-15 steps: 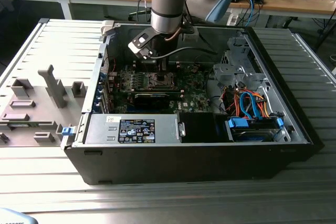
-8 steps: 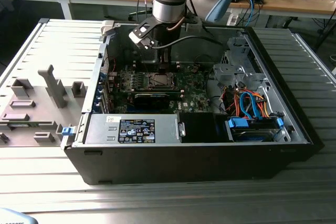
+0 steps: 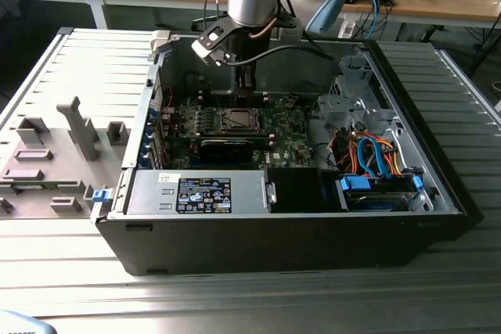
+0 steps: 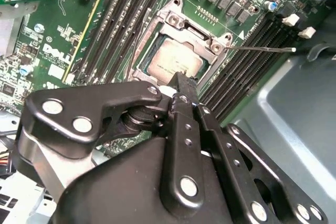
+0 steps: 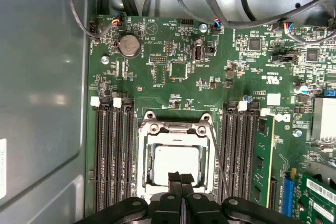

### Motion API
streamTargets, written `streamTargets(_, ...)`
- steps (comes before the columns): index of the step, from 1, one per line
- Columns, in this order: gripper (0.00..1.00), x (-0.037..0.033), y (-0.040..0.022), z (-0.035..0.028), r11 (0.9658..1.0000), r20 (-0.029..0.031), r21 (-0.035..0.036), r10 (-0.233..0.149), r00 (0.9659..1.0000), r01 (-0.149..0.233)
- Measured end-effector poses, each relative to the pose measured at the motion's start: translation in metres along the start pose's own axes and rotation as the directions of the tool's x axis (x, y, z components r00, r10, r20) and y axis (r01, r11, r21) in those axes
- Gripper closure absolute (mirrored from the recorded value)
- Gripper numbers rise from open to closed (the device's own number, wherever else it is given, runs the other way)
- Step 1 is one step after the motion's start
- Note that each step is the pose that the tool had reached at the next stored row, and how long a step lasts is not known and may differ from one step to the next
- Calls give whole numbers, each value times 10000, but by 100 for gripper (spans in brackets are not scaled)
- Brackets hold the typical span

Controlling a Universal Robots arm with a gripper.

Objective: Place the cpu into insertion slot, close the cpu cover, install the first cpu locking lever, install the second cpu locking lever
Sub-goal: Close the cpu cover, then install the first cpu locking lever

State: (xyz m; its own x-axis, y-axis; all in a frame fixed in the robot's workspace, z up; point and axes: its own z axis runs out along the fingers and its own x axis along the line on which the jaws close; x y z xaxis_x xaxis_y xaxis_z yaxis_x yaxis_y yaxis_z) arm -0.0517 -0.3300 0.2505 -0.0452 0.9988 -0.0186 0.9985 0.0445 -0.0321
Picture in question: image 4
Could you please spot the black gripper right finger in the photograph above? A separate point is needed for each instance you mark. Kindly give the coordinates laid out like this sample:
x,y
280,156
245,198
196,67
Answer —
x,y
223,155

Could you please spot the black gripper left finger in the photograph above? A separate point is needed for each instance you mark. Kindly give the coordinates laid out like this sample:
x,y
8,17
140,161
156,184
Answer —
x,y
181,163

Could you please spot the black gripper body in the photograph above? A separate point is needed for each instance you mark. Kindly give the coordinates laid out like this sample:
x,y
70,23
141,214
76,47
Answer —
x,y
118,192

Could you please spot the silver cpu plate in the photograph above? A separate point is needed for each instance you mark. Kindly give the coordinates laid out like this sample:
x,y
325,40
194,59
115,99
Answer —
x,y
173,58

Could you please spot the metal socket cover frame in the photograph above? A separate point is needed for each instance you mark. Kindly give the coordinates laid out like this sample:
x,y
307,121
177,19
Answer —
x,y
172,33

